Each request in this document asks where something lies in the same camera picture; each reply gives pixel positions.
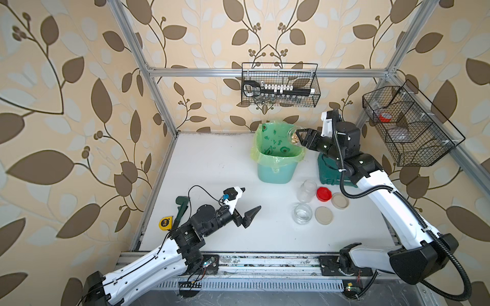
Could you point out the red jar lid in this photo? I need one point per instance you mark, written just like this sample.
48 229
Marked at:
324 194

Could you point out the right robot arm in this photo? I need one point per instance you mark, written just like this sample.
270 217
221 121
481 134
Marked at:
423 250

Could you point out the right wire basket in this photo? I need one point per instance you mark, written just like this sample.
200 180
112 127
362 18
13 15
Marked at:
420 133

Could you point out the yellow tape measure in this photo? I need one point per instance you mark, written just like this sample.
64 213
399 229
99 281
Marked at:
166 223

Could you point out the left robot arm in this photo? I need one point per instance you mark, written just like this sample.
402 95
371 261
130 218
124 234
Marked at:
178 255

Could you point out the back wire basket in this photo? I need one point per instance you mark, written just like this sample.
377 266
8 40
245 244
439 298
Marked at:
283 84

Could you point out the yellow-green bin liner bag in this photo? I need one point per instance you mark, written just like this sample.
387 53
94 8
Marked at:
272 149

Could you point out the red object in basket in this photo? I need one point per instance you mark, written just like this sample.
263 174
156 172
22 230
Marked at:
385 117

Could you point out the green plastic tool case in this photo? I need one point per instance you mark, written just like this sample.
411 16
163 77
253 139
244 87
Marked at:
328 170

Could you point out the beige jar lid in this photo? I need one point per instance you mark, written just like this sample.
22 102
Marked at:
324 215
339 201

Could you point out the wire basket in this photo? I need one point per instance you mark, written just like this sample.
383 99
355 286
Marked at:
283 84
420 133

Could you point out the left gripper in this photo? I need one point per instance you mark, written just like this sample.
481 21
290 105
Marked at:
237 218

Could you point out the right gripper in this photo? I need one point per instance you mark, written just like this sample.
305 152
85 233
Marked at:
316 140

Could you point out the beige-lid jar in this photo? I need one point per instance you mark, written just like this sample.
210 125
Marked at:
292 136
302 214

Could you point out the green plastic trash bin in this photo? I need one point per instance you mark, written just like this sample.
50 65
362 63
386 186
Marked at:
284 175

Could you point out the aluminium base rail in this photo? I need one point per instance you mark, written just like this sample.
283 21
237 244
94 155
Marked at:
287 264

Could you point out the black socket wrench set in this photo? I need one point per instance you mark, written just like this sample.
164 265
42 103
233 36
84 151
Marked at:
253 89

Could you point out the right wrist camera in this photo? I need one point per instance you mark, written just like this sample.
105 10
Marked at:
327 122

